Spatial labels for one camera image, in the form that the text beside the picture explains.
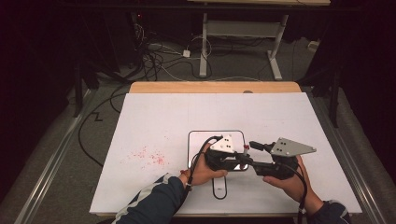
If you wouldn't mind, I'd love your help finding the aluminium floor rail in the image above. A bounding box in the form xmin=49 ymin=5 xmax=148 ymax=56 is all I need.
xmin=306 ymin=88 xmax=389 ymax=224
xmin=13 ymin=88 xmax=96 ymax=224

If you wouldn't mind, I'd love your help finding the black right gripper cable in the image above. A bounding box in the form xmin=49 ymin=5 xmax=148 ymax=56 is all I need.
xmin=288 ymin=162 xmax=310 ymax=224

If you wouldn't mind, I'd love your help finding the person's right hand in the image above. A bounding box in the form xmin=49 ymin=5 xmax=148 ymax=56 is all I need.
xmin=262 ymin=155 xmax=324 ymax=216

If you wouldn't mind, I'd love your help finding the white table mat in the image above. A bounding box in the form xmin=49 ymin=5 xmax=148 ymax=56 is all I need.
xmin=89 ymin=92 xmax=363 ymax=217

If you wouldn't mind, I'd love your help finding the white desk frame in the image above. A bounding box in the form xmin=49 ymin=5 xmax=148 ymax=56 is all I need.
xmin=198 ymin=12 xmax=290 ymax=81

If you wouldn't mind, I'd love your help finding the person's left hand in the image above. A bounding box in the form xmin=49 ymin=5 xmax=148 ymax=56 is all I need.
xmin=179 ymin=145 xmax=229 ymax=188

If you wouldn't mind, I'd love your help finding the wooden table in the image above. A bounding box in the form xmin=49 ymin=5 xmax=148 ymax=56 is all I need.
xmin=128 ymin=81 xmax=303 ymax=94

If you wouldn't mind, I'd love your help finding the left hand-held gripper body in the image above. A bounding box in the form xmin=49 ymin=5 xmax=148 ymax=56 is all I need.
xmin=205 ymin=133 xmax=243 ymax=172

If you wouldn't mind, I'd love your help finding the white paddle whiteboard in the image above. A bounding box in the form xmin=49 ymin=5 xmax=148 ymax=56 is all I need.
xmin=187 ymin=130 xmax=250 ymax=201

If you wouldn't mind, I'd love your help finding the tangle of floor cables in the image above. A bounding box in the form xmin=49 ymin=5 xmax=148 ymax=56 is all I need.
xmin=130 ymin=22 xmax=216 ymax=82

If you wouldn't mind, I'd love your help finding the black metal stand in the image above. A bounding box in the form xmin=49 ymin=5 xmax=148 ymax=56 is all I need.
xmin=72 ymin=59 xmax=101 ymax=119

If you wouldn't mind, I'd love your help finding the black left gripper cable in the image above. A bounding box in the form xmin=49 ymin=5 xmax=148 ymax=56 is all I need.
xmin=184 ymin=134 xmax=224 ymax=202

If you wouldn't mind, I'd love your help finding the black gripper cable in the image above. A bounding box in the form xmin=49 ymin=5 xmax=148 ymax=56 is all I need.
xmin=288 ymin=162 xmax=310 ymax=224
xmin=184 ymin=134 xmax=224 ymax=202

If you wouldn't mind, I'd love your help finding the long black floor cable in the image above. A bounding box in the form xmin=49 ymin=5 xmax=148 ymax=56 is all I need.
xmin=78 ymin=82 xmax=132 ymax=168

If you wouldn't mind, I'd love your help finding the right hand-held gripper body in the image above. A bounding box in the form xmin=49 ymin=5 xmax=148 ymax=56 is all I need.
xmin=255 ymin=136 xmax=318 ymax=181

